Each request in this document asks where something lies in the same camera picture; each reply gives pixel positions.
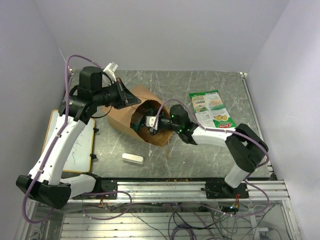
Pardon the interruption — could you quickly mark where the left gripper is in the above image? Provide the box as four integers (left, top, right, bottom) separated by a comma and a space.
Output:
93, 77, 142, 110

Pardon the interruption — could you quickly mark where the brown paper bag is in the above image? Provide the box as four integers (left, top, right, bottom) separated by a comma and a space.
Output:
102, 85, 173, 147

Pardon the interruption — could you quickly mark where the green Cheetos chips bag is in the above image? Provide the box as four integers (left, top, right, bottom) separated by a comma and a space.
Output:
189, 90, 236, 129

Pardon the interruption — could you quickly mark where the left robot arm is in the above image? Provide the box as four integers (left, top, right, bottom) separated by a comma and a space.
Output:
16, 62, 141, 210

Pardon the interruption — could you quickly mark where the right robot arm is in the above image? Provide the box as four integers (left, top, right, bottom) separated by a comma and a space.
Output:
154, 104, 269, 198

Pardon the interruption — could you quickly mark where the white eraser block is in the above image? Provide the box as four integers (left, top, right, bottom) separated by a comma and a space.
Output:
121, 153, 144, 165

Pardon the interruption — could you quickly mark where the small whiteboard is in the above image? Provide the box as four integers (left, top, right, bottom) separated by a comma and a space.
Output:
43, 109, 96, 173

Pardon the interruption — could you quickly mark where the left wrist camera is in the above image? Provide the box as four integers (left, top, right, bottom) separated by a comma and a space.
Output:
102, 62, 118, 85

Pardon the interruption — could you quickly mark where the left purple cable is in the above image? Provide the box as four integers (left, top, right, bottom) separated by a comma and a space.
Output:
22, 54, 103, 224

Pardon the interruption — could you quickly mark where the aluminium rail frame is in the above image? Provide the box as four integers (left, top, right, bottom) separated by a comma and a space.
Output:
29, 176, 288, 203

